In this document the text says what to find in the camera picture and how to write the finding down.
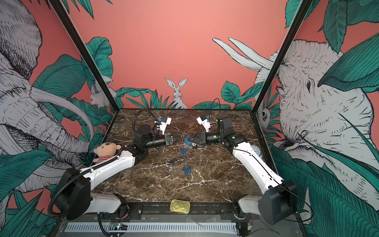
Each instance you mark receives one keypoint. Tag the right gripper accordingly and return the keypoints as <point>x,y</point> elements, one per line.
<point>203,136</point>

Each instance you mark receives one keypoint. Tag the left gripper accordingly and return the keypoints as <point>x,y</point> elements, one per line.
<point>169,136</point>

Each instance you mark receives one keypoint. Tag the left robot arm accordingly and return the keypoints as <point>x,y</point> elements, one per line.
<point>74,194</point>

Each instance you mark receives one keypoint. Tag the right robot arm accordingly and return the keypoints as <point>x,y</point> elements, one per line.
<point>279,197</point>

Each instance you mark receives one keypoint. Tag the blue padlock near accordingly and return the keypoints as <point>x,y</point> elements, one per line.
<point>187,170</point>

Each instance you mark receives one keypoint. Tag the small round clock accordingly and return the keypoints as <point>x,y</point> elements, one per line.
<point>257,150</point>

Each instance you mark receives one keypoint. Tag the gold tin can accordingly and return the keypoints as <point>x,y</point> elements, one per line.
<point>180,206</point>

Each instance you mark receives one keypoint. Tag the plush doll toy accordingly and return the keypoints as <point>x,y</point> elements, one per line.
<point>105,151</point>

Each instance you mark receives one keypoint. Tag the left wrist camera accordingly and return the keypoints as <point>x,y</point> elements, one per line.
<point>163,122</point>

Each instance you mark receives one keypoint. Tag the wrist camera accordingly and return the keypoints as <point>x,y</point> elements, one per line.
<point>205,122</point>
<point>163,122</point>

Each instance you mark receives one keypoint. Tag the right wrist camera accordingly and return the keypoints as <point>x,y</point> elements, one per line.
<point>205,122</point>

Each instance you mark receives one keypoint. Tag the white perforated rail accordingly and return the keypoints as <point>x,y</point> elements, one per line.
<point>152,227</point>

